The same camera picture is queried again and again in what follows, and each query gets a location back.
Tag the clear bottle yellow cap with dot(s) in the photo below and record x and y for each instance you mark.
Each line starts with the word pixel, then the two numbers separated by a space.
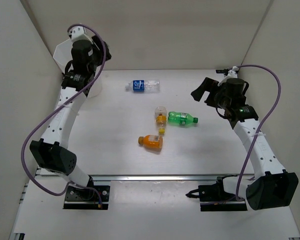
pixel 160 114

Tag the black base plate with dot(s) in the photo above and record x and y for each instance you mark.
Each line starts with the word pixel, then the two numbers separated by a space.
pixel 84 199
pixel 213 198

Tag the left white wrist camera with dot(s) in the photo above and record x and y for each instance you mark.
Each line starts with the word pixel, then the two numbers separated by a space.
pixel 77 33

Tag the green plastic bottle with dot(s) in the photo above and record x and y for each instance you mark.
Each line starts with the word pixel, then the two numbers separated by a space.
pixel 181 119

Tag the orange juice bottle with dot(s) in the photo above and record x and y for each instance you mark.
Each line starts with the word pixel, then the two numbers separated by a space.
pixel 153 142

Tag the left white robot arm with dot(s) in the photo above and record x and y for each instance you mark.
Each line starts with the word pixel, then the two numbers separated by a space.
pixel 51 151

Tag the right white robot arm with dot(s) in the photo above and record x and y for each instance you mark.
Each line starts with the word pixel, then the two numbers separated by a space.
pixel 272 186

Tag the aluminium table edge rail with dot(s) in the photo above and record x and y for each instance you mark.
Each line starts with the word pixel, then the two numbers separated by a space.
pixel 156 178

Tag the tall white plastic bin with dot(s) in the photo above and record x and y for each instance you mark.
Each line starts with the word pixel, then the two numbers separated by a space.
pixel 62 55

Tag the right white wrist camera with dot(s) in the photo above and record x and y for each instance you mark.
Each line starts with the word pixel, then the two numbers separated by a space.
pixel 231 72

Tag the clear bottle blue label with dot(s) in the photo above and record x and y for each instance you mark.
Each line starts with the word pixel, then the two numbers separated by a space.
pixel 143 86

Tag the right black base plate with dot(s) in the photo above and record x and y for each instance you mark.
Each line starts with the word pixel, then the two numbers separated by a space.
pixel 213 198

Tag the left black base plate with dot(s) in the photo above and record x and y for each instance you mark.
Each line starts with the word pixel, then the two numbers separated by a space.
pixel 84 199

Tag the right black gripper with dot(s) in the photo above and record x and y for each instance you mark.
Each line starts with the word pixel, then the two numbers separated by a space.
pixel 210 86

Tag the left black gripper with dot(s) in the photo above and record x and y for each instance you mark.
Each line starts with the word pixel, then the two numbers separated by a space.
pixel 99 52

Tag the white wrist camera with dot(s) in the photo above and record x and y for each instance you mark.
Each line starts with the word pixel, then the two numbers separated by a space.
pixel 231 72
pixel 77 33

